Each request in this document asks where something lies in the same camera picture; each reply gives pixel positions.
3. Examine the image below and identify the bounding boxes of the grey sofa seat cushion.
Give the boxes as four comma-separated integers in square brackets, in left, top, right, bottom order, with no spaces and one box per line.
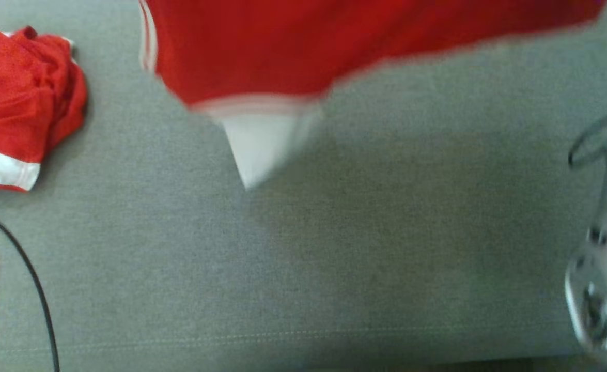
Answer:
[0,0,607,370]

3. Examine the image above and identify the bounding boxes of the red garment with white band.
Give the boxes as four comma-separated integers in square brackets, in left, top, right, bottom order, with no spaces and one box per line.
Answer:
[0,25,88,193]

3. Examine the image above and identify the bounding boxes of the black left cable teal plug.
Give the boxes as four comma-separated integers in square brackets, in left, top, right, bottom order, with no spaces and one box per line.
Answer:
[0,212,60,372]

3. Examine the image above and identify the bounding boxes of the red garment with white stripes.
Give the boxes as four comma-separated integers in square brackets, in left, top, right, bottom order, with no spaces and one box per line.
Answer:
[138,0,607,192]

